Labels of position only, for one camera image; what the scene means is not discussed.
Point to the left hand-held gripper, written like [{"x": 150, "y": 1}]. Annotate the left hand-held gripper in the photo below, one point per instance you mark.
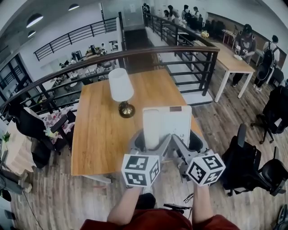
[{"x": 137, "y": 173}]

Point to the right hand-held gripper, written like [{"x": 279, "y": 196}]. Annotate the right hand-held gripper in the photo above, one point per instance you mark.
[{"x": 202, "y": 170}]

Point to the white desk telephone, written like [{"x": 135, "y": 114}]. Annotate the white desk telephone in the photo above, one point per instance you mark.
[{"x": 177, "y": 119}]

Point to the person's left forearm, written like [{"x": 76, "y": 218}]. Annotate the person's left forearm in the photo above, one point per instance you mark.
[{"x": 124, "y": 206}]

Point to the person's right forearm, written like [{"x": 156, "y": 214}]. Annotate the person's right forearm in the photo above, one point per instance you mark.
[{"x": 202, "y": 204}]

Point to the black office chair with headrest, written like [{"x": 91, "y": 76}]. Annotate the black office chair with headrest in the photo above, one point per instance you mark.
[{"x": 243, "y": 164}]

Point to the person's left white shoe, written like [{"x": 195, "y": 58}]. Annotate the person's left white shoe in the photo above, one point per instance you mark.
[{"x": 148, "y": 190}]

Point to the person's left leg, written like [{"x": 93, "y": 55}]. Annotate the person's left leg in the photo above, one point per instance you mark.
[{"x": 146, "y": 201}]

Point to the black waist device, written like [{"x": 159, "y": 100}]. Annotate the black waist device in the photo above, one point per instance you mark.
[{"x": 177, "y": 206}]

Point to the white shade brass table lamp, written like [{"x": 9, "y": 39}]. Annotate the white shade brass table lamp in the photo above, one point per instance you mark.
[{"x": 120, "y": 85}]

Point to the person's red clothing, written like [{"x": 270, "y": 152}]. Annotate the person's red clothing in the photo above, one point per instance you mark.
[{"x": 157, "y": 220}]

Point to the black railing with wooden handrail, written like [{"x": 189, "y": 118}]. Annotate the black railing with wooden handrail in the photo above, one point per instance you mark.
[{"x": 209, "y": 72}]

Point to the wooden table with white legs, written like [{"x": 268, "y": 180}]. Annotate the wooden table with white legs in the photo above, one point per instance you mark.
[{"x": 234, "y": 60}]

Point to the red white patterned cloth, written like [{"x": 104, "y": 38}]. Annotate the red white patterned cloth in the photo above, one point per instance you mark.
[{"x": 52, "y": 119}]

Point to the yellow flower bouquet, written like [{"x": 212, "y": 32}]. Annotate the yellow flower bouquet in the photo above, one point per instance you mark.
[{"x": 204, "y": 34}]

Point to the black metal stair railing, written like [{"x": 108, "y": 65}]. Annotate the black metal stair railing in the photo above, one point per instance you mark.
[{"x": 162, "y": 24}]

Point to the black metal balcony railing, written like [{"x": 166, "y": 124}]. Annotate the black metal balcony railing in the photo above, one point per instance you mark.
[{"x": 74, "y": 34}]

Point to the round table with cream cloth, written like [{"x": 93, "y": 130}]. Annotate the round table with cream cloth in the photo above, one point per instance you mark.
[{"x": 15, "y": 155}]

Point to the white paper notice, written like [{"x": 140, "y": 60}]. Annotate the white paper notice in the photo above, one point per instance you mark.
[{"x": 132, "y": 7}]

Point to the small green potted plant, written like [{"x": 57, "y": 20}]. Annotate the small green potted plant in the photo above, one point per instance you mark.
[{"x": 6, "y": 137}]

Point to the round ceiling lamp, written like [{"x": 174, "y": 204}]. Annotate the round ceiling lamp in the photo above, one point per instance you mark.
[
  {"x": 73, "y": 7},
  {"x": 31, "y": 34},
  {"x": 34, "y": 20}
]

